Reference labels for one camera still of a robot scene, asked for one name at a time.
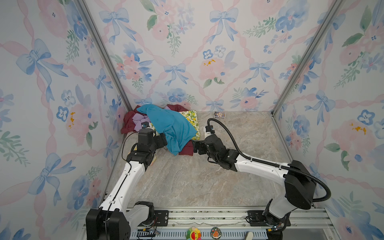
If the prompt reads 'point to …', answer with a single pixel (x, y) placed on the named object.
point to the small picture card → (219, 115)
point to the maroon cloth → (129, 126)
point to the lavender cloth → (138, 119)
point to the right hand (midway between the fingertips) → (198, 139)
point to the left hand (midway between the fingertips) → (158, 135)
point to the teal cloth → (176, 130)
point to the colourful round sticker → (193, 233)
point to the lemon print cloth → (191, 117)
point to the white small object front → (250, 236)
